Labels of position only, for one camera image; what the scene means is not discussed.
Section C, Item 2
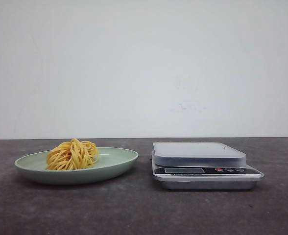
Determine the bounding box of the yellow vermicelli noodle bundle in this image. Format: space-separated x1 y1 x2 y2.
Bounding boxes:
46 139 99 171

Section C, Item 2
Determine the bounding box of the silver electronic kitchen scale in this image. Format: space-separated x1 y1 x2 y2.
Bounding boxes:
151 142 264 190

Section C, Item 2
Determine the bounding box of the light green shallow plate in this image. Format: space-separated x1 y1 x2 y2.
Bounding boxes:
14 147 139 186

